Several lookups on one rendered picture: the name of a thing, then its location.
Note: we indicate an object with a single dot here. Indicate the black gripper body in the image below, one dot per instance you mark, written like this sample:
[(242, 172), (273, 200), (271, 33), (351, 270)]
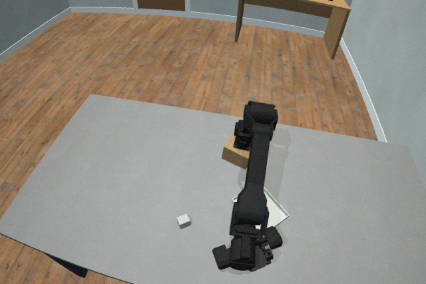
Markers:
[(271, 237)]

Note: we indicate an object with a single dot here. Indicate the white tray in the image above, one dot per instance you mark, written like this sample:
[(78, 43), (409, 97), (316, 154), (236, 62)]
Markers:
[(277, 214)]

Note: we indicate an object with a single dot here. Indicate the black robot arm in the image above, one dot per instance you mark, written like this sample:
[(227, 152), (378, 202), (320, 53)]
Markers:
[(259, 122)]

